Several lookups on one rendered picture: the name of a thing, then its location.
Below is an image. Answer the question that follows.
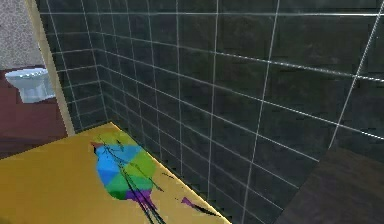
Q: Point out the dark brown cabinet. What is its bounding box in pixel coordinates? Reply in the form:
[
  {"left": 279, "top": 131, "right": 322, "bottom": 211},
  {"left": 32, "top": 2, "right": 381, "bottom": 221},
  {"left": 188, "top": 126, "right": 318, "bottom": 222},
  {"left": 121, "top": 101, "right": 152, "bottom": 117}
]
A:
[{"left": 273, "top": 145, "right": 384, "bottom": 224}]

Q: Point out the pale blue toilet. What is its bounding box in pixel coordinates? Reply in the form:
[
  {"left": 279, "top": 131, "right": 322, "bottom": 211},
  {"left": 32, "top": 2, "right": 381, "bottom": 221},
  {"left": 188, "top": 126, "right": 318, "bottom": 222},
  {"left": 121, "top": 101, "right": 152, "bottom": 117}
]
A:
[{"left": 4, "top": 67, "right": 56, "bottom": 104}]

